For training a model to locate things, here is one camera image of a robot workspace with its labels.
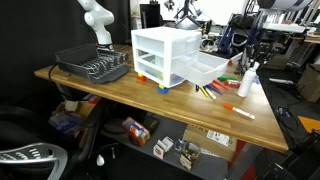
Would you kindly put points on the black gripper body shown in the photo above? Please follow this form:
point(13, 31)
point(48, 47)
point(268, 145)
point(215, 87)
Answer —
point(261, 49)

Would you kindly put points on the white spray bottle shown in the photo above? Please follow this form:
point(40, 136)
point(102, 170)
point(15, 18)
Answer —
point(247, 80)

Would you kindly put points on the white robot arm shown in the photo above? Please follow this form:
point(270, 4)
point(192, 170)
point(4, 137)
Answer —
point(97, 17)

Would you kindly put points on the red white marker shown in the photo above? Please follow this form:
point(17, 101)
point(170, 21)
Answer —
point(232, 84)

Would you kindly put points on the green marker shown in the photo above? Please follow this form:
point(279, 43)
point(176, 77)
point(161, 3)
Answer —
point(226, 78)

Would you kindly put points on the pink red marker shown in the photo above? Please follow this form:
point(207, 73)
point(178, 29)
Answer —
point(221, 84)

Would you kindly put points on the open translucent drawer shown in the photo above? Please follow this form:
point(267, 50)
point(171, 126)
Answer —
point(200, 69)

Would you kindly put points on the orange marker white barrel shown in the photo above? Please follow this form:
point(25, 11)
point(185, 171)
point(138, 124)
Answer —
point(242, 112)

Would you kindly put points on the blue white marker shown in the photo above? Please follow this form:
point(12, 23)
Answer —
point(210, 93)

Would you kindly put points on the yellow marker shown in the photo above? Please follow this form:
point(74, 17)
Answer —
point(204, 91)

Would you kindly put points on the white plastic drawer unit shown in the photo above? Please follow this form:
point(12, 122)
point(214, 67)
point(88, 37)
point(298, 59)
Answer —
point(158, 51)

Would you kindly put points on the cardboard box under table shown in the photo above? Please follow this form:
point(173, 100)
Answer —
point(219, 144)

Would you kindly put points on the blue yellow lego block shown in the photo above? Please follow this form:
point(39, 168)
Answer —
point(162, 89)

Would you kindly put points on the red lego block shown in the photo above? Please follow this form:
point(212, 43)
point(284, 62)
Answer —
point(141, 77)

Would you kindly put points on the colourful snack box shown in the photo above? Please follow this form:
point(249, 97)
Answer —
point(137, 132)

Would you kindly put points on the dark grey dish rack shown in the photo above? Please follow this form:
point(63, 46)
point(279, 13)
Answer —
point(92, 63)

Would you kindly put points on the black office chair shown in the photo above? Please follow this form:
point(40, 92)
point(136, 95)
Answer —
point(58, 150)

